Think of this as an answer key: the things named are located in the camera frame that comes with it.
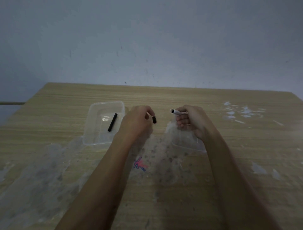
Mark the person's left forearm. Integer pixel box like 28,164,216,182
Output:
55,133,133,230

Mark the person's right hand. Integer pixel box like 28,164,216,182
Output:
175,105,215,141

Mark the person's right forearm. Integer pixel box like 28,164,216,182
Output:
196,128,282,230

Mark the white marker body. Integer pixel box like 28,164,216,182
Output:
170,108,189,116

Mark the person's left hand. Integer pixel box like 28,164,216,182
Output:
118,105,156,143

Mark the black marker pen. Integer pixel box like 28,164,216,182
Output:
107,113,118,133

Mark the clear plastic container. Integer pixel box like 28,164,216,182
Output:
165,118,207,153
82,101,125,146

